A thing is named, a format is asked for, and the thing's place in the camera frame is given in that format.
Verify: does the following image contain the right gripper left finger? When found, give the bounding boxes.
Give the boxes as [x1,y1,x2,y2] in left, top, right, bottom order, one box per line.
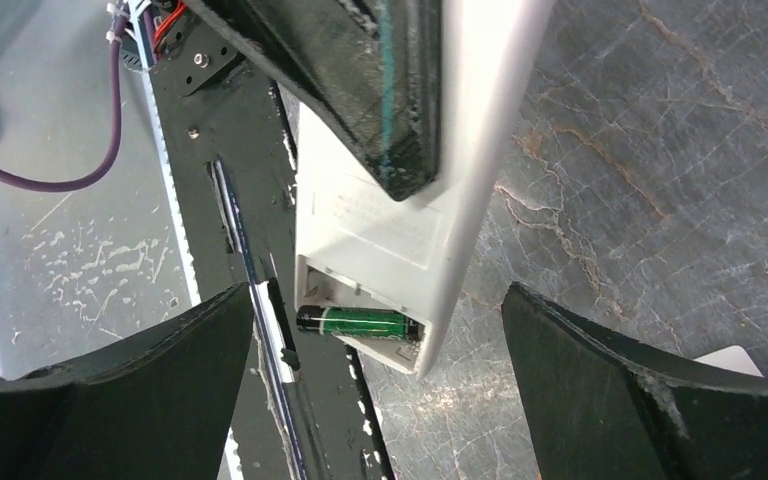
[0,284,253,479]

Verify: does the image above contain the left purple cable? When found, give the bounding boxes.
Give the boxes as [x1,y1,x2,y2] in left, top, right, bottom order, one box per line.
[0,13,127,195]

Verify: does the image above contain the white slotted cable duct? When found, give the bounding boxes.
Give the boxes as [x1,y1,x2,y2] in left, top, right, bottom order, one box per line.
[128,0,246,480]

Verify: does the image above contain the short white remote control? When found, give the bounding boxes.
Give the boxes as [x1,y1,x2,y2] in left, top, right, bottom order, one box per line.
[295,1,553,376]

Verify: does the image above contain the short remote battery cover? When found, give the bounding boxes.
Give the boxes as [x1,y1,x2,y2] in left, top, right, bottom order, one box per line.
[695,345,763,377]

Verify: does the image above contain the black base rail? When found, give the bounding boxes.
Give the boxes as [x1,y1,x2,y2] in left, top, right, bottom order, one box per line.
[149,10,395,479]

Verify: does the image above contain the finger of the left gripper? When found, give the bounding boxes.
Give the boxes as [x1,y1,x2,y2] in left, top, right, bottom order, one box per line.
[186,0,443,201]

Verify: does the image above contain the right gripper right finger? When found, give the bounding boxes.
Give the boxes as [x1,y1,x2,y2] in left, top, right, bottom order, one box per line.
[501,283,768,479]

